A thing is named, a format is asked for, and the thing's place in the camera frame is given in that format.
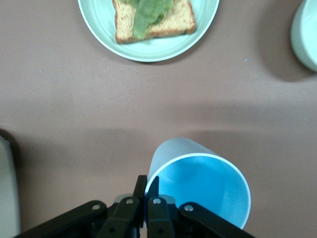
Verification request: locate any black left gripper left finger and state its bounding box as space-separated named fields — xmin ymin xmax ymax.
xmin=99 ymin=175 xmax=148 ymax=238

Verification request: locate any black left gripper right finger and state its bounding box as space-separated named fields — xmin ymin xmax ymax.
xmin=147 ymin=176 xmax=176 ymax=238

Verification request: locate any blue paper cup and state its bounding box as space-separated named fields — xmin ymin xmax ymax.
xmin=146 ymin=137 xmax=252 ymax=230

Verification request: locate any beige and chrome toaster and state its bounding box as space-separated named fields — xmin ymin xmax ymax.
xmin=0 ymin=128 xmax=22 ymax=236

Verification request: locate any pale green plate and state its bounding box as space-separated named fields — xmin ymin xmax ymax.
xmin=77 ymin=0 xmax=220 ymax=62

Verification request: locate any brown bread slice with lettuce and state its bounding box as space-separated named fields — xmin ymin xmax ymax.
xmin=111 ymin=0 xmax=198 ymax=45

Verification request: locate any green lettuce leaf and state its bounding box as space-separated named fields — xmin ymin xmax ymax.
xmin=121 ymin=0 xmax=174 ymax=40

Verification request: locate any pale green bowl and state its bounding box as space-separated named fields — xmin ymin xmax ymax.
xmin=290 ymin=0 xmax=317 ymax=73

